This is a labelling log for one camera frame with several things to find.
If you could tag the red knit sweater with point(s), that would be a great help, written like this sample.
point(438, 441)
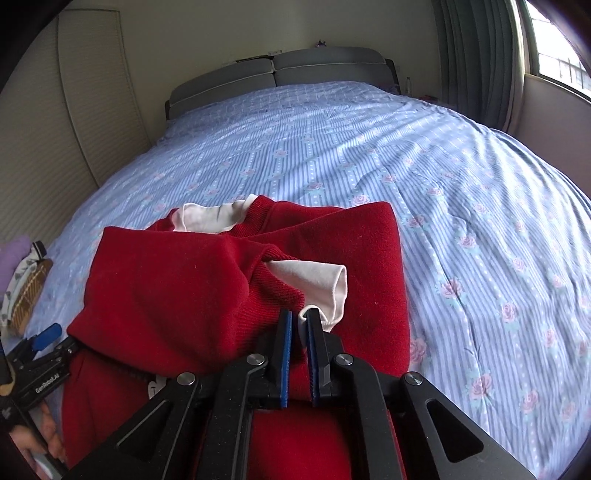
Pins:
point(204, 287)

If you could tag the teal green curtain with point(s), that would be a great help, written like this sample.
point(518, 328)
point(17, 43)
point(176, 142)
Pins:
point(483, 61)

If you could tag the window with railing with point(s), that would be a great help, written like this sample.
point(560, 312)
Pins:
point(551, 56)

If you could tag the folded white patterned garment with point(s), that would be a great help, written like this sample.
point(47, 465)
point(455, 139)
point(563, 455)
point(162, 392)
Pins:
point(25, 267)

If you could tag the beige louvered wardrobe doors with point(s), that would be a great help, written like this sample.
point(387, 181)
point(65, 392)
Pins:
point(69, 121)

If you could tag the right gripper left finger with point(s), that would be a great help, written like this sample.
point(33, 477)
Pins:
point(197, 428)

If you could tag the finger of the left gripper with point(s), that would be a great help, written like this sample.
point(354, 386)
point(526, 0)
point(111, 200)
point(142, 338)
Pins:
point(41, 341)

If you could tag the blue floral striped bedsheet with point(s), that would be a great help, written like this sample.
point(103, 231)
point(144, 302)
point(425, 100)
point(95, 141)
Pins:
point(496, 242)

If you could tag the grey upholstered headboard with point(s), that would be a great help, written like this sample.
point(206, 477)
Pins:
point(305, 66)

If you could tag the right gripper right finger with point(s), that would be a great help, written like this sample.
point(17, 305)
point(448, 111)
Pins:
point(399, 427)

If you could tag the folded brown plaid garment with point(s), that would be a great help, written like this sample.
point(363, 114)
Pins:
point(28, 296)

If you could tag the folded purple garment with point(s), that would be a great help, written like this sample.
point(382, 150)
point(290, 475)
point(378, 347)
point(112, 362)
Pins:
point(11, 254)

